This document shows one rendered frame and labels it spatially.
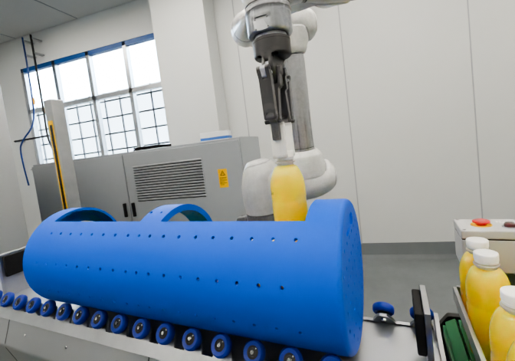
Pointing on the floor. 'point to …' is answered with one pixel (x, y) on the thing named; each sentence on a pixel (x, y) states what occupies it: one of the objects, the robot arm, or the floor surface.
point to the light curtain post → (62, 153)
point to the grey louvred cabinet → (157, 180)
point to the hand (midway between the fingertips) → (282, 140)
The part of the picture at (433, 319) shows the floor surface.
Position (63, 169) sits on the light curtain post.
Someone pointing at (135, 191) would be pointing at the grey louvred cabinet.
